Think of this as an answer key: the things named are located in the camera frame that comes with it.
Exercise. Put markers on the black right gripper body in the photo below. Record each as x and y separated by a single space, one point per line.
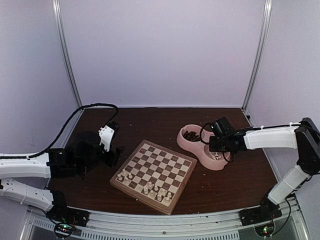
224 145

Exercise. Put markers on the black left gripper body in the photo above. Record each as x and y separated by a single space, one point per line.
110 161

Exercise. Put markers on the pink double bowl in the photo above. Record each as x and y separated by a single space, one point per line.
199 149

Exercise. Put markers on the white king piece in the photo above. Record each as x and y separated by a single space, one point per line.
149 185

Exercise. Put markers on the white bishop piece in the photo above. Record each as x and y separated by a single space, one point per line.
152 194

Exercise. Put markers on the white rook piece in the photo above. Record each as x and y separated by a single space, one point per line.
167 199

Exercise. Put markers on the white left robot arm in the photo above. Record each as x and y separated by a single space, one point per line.
88 151

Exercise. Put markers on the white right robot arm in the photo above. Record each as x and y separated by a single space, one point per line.
302 136

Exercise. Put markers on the white chess pieces pile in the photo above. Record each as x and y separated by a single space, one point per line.
215 155

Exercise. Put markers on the dark chess pieces pile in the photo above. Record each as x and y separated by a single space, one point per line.
191 136

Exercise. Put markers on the wooden chess board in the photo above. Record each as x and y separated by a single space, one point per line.
150 162

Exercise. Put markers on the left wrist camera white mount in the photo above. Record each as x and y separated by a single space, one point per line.
107 134

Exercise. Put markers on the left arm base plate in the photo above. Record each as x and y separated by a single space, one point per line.
72 216

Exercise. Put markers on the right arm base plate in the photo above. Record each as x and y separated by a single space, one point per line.
256 215

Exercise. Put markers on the front aluminium rail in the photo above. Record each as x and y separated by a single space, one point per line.
223 225

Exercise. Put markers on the right aluminium frame post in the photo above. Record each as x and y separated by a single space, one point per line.
263 35

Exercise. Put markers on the aluminium frame post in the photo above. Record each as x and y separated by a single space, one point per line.
65 53
263 35

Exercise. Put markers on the left aluminium frame post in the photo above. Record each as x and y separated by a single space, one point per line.
65 53

